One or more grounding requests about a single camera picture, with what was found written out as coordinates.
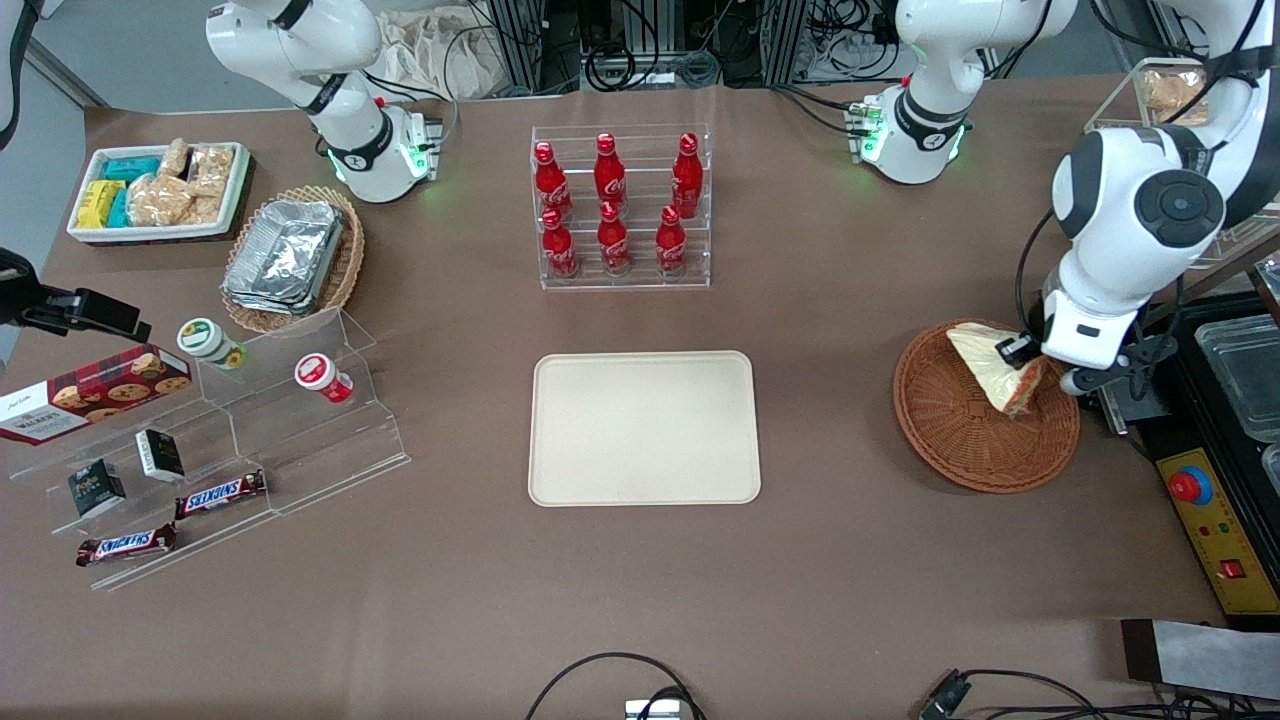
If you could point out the clear acrylic bottle rack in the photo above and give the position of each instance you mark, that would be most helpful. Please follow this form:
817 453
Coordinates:
620 282

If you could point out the red emergency stop button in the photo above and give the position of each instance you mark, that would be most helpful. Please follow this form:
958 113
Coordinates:
1190 486

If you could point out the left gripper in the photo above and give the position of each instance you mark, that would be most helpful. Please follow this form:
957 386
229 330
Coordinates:
1017 349

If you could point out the small silver device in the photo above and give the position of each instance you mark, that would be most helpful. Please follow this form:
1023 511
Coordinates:
655 710

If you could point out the red cola bottle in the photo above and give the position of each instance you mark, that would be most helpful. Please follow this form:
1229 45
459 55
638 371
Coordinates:
560 248
610 175
671 245
687 178
552 185
613 240

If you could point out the cream plastic tray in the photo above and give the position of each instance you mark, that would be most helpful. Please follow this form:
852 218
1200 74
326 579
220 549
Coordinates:
640 430

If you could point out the white rectangular snack tray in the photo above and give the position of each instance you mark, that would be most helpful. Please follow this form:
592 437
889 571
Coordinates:
150 236

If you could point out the triangle sandwich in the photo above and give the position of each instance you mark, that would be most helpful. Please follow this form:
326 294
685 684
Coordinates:
985 370

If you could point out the green lid white cup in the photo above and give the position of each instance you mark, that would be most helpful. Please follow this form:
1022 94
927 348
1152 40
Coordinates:
205 340

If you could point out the red lid white cup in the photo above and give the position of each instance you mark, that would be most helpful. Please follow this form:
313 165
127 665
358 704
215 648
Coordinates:
320 376

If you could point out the grey flat strip black edge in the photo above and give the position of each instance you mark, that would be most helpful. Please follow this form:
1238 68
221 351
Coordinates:
1210 660

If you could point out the beige cloth bag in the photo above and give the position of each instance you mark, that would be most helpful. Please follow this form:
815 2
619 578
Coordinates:
430 55

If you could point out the red cookie box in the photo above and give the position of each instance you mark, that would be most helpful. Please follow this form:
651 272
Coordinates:
90 395

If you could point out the aluminium frame post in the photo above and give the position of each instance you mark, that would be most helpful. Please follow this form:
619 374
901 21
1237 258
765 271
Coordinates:
515 45
785 40

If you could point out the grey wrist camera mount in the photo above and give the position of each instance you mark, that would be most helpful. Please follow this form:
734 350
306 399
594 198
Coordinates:
1140 362

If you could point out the black sealing machine yellow panel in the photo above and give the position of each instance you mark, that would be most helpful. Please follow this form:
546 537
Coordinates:
1230 560

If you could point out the clear bag of snacks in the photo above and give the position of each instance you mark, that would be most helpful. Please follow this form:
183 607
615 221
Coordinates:
1172 92
205 210
160 200
176 158
214 170

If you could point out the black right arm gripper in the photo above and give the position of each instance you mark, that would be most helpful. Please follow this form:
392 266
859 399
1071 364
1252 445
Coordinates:
28 303

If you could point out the oval light wicker basket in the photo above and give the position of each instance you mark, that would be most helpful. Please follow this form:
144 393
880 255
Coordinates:
350 260

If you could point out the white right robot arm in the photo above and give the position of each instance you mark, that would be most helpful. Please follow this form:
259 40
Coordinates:
300 40

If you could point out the clear plastic food container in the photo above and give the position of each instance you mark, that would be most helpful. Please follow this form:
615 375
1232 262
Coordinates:
1272 468
1240 370

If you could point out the stack of foil containers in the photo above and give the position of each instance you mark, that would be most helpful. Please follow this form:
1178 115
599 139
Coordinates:
285 255

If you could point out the small black box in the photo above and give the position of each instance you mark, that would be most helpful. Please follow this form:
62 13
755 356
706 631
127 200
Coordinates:
97 488
160 456

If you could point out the brown chocolate bar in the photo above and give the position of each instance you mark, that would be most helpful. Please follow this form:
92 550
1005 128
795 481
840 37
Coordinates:
125 545
220 494

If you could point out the clear acrylic tiered stand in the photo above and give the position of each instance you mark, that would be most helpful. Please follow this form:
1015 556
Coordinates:
320 450

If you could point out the yellow snack pack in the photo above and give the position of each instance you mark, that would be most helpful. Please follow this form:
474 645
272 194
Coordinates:
97 203

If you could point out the round brown wicker basket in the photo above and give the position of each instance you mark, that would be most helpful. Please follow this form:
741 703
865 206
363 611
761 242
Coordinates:
960 450

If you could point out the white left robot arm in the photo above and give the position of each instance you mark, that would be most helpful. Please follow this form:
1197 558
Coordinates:
1140 200

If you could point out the teal snack pack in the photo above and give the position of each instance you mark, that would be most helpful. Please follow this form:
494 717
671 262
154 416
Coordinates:
132 168
119 208

